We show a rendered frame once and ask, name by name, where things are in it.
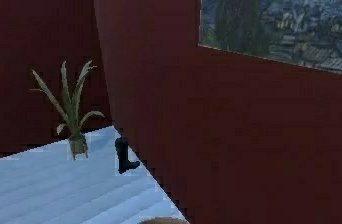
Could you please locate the green house plant in pot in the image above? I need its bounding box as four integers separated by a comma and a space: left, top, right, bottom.
29, 60, 106, 161

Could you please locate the black boot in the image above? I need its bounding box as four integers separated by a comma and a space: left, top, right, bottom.
114, 136, 141, 175

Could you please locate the framed townscape painting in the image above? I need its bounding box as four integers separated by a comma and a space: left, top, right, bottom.
198, 0, 342, 79

